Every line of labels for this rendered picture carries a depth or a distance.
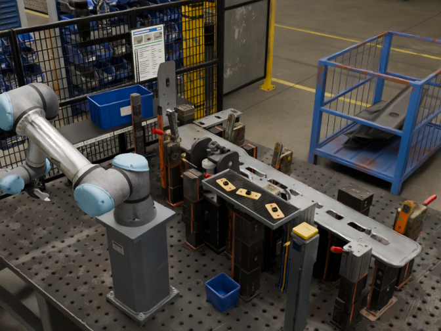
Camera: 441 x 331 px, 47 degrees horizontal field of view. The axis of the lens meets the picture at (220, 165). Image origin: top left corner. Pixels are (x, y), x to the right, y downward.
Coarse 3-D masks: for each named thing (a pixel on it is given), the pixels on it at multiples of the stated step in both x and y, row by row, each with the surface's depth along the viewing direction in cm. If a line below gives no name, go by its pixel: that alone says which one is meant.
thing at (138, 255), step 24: (96, 216) 179; (168, 216) 179; (120, 240) 176; (144, 240) 174; (120, 264) 182; (144, 264) 179; (168, 264) 191; (120, 288) 190; (144, 288) 184; (168, 288) 195; (144, 312) 189
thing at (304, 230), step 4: (300, 224) 165; (304, 224) 165; (296, 228) 163; (300, 228) 163; (304, 228) 163; (308, 228) 163; (312, 228) 164; (296, 232) 162; (300, 232) 161; (304, 232) 161; (308, 232) 161; (312, 232) 161; (316, 232) 163; (304, 236) 160; (308, 236) 160
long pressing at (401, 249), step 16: (192, 128) 265; (224, 144) 249; (240, 160) 235; (256, 160) 235; (256, 176) 223; (272, 176) 223; (288, 176) 224; (304, 192) 211; (320, 192) 212; (320, 208) 201; (336, 208) 202; (320, 224) 192; (336, 224) 192; (368, 224) 192; (368, 240) 184; (400, 240) 184; (384, 256) 176; (400, 256) 176
